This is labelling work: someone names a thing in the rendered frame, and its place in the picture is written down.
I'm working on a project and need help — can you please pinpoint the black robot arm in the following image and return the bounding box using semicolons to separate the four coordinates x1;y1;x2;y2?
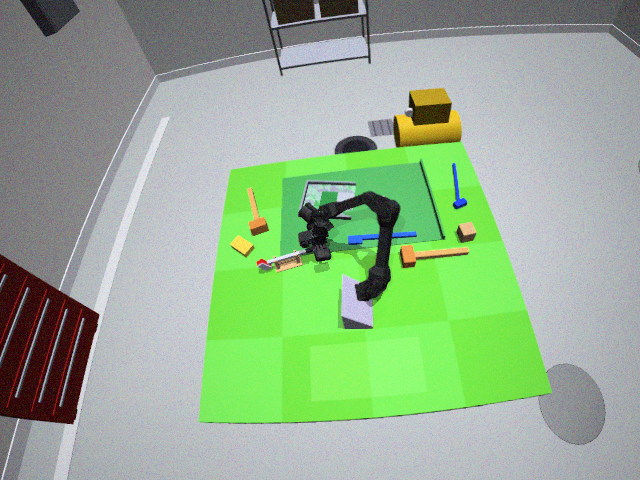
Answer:
298;191;401;301

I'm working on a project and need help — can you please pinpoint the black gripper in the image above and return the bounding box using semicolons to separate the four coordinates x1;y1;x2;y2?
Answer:
306;223;332;262

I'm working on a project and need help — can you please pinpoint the tan block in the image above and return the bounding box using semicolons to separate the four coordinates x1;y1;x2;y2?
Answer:
456;222;477;243

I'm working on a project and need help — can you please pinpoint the yellow rectangular block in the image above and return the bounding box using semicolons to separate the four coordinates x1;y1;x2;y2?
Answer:
230;235;255;258

